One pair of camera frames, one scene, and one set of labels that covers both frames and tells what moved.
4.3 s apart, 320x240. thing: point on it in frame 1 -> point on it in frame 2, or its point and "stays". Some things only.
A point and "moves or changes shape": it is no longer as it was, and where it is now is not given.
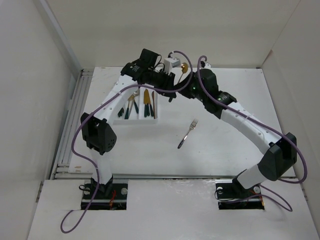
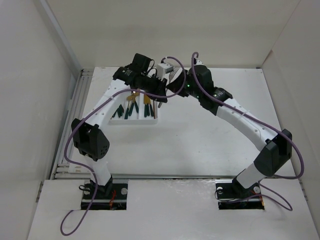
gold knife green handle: x=147 y=101 stays
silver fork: x=192 y=126 -> x=173 y=73
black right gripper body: x=190 y=91 stays
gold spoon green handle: x=184 y=68 moves or changes shape
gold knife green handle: x=151 y=107 stays
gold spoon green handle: x=130 y=98 stays
